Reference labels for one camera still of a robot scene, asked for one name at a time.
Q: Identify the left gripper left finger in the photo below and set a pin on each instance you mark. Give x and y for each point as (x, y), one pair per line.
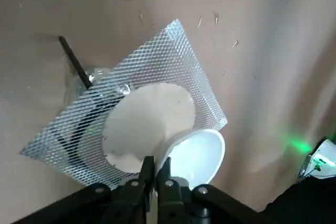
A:
(118, 203)

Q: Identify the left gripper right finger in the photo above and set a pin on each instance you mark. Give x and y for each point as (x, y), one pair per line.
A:
(183, 203)

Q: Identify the small white crucible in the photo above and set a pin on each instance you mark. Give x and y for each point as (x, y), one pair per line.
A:
(199, 153)

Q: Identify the glass alcohol lamp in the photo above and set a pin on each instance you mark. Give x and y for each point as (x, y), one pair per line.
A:
(99, 74)

